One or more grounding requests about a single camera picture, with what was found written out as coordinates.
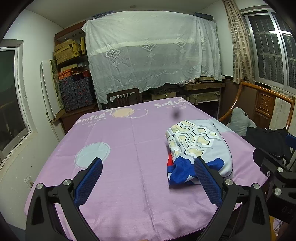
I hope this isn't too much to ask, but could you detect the blue white red hooded jacket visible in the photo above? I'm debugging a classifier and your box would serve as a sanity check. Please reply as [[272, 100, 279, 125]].
[[166, 120, 233, 186]]

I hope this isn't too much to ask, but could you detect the black garment on chair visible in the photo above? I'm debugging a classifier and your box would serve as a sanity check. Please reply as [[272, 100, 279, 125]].
[[241, 128, 292, 162]]

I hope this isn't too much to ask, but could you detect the grey cushion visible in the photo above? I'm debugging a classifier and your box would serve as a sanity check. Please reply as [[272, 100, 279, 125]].
[[226, 107, 257, 136]]

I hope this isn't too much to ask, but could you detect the pink smile blanket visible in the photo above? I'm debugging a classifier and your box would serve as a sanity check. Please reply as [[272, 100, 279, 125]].
[[24, 96, 269, 241]]

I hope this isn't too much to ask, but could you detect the curved wooden armchair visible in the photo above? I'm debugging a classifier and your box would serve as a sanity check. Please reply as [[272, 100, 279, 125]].
[[218, 81, 295, 131]]

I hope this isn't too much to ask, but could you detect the left window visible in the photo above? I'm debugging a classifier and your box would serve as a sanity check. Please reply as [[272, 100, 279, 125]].
[[1, 40, 31, 162]]

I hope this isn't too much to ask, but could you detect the white board leaning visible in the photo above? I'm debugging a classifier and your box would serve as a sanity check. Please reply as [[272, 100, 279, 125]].
[[40, 60, 65, 122]]

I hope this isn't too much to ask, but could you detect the checked curtain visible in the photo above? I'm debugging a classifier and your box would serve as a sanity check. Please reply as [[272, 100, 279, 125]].
[[222, 0, 255, 84]]

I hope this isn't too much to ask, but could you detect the dark wooden chair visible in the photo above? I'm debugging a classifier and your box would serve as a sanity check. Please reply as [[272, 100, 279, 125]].
[[106, 88, 142, 108]]

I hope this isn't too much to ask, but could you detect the right window with grille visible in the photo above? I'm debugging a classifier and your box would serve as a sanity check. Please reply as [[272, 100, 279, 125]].
[[242, 8, 295, 94]]

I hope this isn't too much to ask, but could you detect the yellow cardboard boxes stack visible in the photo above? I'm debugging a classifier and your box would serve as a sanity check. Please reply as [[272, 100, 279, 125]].
[[54, 36, 86, 67]]

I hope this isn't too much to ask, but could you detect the white lace cover cloth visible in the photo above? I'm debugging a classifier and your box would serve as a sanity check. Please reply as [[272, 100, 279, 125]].
[[82, 11, 222, 104]]

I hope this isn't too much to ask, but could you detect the wooden bed frame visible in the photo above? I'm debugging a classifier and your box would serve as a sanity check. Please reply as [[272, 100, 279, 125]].
[[148, 77, 226, 105]]

